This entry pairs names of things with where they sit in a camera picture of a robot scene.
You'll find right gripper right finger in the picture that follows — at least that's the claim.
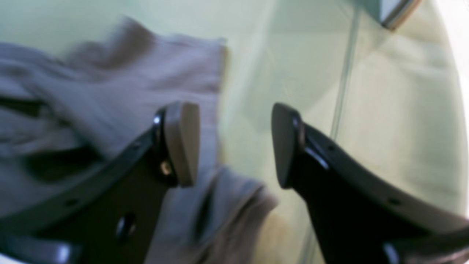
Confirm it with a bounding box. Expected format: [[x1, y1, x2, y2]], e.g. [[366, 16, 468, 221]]
[[271, 103, 469, 264]]

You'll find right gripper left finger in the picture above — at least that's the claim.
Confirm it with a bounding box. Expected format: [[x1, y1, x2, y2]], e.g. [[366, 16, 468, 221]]
[[1, 102, 201, 264]]

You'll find light green table cloth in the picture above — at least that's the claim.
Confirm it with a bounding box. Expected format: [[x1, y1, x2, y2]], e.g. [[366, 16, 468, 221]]
[[1, 0, 468, 264]]

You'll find white bin at bottom left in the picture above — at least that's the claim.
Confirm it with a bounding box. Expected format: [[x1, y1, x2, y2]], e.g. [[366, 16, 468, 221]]
[[362, 0, 423, 31]]

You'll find grey t-shirt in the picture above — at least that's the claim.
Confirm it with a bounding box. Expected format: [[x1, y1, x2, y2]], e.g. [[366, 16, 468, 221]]
[[1, 18, 277, 264]]

